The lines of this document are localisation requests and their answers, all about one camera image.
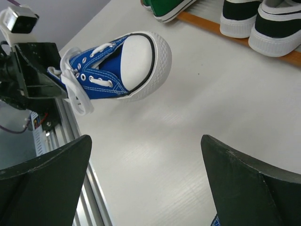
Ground wooden two-tier shoe rack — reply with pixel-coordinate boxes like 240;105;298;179
176;10;301;69

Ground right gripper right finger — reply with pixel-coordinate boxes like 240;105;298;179
201;135;301;226

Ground blue sneaker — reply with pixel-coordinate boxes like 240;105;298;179
47;31;172;115
210;215;221;226

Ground black white sneaker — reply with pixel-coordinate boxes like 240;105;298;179
248;0;301;57
220;0;262;39

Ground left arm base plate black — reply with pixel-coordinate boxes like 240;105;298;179
27;99;61;132

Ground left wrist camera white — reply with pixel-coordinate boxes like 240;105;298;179
0;5;39;47

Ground slotted grey cable duct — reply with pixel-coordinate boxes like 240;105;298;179
31;112;50;156

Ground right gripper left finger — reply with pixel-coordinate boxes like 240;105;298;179
0;147;77;226

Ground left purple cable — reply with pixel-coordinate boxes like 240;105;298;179
0;0;31;135

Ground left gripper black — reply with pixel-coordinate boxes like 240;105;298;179
0;41;67;110

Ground aluminium mounting rail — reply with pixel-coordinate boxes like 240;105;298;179
46;99;114;226

